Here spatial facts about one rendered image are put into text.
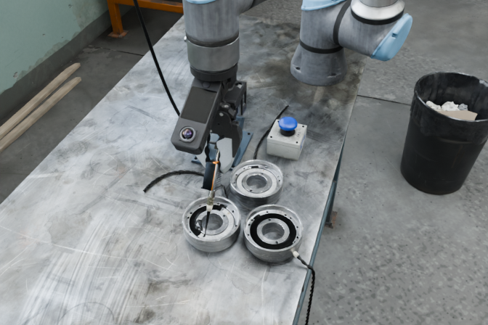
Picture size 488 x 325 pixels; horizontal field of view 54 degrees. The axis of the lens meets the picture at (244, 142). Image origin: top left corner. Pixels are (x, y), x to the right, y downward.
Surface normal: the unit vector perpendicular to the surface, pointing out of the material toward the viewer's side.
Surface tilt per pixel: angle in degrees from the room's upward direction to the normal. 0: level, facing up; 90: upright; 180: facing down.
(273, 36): 0
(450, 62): 0
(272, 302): 0
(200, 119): 29
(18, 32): 90
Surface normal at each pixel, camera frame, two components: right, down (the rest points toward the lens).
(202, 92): -0.10, -0.36
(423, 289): 0.00, -0.76
